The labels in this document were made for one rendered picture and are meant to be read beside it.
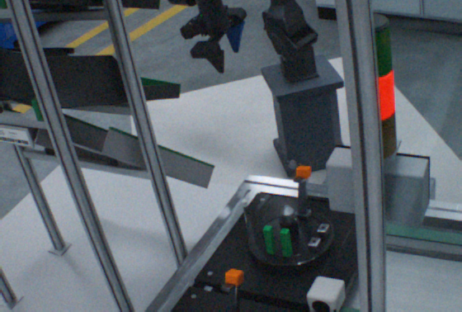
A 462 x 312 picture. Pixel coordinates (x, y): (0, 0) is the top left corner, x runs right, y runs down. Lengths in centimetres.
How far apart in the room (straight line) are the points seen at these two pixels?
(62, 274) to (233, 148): 52
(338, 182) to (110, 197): 81
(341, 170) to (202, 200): 67
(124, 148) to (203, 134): 62
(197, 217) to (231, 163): 20
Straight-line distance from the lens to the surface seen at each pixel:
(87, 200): 91
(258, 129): 160
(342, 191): 77
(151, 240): 132
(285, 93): 130
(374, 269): 80
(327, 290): 95
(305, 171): 105
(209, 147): 156
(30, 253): 140
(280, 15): 130
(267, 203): 116
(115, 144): 100
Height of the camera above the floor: 167
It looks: 31 degrees down
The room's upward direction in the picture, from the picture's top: 12 degrees counter-clockwise
